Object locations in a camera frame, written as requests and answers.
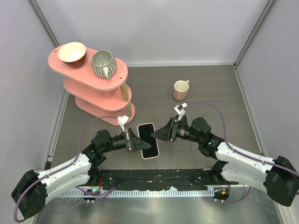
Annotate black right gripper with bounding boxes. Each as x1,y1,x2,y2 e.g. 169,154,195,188
151,117,202,143

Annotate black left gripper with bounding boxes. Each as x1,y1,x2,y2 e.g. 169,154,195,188
101,127,150,153

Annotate white-edged black phone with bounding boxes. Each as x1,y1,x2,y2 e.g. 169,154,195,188
136,122,160,160

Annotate lilac phone case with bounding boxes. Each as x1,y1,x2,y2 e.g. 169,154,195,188
180,114,189,126

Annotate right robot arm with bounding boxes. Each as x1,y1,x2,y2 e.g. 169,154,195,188
151,117,299,207

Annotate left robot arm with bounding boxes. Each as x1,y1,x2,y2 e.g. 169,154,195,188
11,128,151,223

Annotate pink ceramic mug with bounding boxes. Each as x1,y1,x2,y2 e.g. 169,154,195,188
173,80,190,101

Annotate pink tiered wooden shelf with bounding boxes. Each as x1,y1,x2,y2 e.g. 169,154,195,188
48,45,135,126

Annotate grey striped mug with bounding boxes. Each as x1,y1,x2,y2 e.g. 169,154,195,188
91,50,118,80

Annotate cream bowl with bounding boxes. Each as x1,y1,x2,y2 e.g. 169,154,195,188
58,42,87,68

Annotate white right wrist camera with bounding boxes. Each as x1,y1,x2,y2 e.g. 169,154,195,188
174,103,187,121

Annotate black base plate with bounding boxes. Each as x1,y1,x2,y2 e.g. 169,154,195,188
88,168,240,191

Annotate white slotted cable duct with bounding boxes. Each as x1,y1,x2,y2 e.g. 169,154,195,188
59,187,214,198

